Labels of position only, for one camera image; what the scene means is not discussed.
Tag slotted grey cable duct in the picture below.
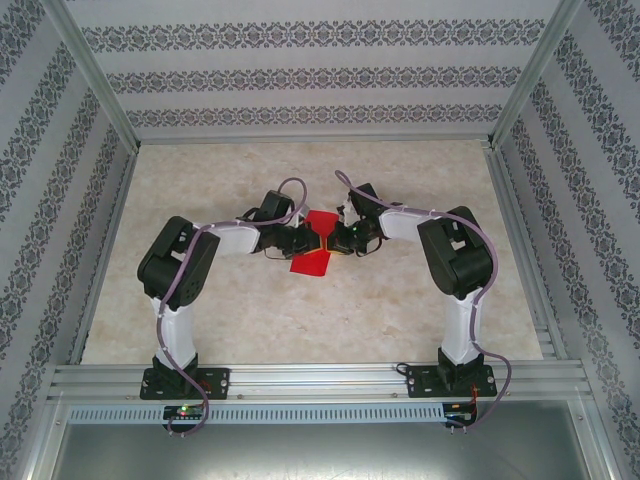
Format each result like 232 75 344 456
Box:
67 402 446 425

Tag aluminium frame post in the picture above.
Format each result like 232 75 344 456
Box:
39 0 142 150
487 0 585 147

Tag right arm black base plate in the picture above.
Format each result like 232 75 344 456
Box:
405 364 499 400

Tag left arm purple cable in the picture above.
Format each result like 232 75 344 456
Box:
157 177 308 439

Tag aluminium mounting rail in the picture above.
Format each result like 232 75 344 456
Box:
47 362 586 401

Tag aluminium back rail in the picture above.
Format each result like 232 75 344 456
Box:
133 131 495 147

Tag aluminium side rail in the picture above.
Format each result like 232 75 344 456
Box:
482 144 570 361
67 144 142 366

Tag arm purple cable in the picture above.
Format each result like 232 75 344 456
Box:
333 169 511 431
157 177 308 439

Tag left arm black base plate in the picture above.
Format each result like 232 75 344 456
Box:
139 367 232 401

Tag grey metal sheet panel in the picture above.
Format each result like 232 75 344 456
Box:
49 423 594 480

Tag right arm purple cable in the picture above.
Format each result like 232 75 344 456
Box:
333 169 511 431

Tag red paper sheet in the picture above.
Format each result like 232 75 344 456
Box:
288 209 338 278

